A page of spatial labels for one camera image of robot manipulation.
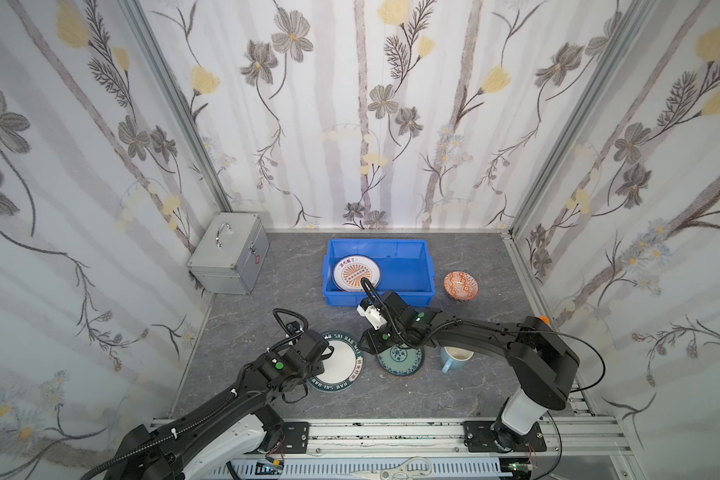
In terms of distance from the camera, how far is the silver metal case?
3.08ft

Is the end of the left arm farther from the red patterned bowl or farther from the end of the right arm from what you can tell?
the red patterned bowl

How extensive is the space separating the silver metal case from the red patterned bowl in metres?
0.68

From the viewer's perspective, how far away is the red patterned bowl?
1.02 meters

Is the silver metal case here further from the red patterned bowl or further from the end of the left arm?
the red patterned bowl

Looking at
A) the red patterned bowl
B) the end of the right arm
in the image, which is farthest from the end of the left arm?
the red patterned bowl

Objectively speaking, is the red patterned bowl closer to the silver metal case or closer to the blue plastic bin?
the blue plastic bin

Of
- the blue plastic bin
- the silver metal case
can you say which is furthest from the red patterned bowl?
the silver metal case
